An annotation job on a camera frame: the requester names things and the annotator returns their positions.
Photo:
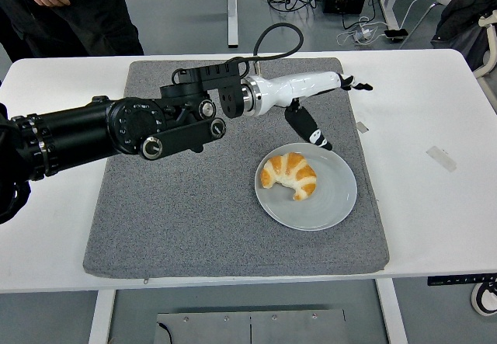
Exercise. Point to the slanted white desk leg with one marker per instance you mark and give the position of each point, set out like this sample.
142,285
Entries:
390,2

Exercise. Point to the long grey tape piece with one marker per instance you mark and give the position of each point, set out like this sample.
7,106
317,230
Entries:
441,158

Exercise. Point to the dark jacket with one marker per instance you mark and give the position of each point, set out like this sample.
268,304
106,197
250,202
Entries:
462,21

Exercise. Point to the small grey tape piece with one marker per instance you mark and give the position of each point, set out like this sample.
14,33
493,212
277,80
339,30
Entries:
363,126

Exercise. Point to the black phone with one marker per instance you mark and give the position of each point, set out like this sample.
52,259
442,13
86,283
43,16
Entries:
396,34

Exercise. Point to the white desk leg with foot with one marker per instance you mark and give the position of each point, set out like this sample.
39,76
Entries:
232,10

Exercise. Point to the person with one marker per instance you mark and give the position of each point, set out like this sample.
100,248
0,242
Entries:
97,21

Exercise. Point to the golden croissant bread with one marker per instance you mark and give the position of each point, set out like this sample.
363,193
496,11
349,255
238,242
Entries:
287,165

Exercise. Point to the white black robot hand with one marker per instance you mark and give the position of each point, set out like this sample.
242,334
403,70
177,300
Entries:
295,87

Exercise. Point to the grey fabric mat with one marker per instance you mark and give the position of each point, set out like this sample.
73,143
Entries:
194,223

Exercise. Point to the white chair caster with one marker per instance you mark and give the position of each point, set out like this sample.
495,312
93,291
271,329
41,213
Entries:
477,301

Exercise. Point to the white table leg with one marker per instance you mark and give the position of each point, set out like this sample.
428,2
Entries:
391,313
101,317

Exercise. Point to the grey metal plate with screws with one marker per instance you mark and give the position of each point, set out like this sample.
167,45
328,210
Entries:
272,328

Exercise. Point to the black table control panel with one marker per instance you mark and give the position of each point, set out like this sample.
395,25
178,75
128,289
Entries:
462,280

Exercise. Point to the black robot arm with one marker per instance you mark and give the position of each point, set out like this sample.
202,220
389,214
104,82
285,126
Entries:
77,126

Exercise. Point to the grey round plate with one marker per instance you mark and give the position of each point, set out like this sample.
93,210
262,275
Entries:
330,208

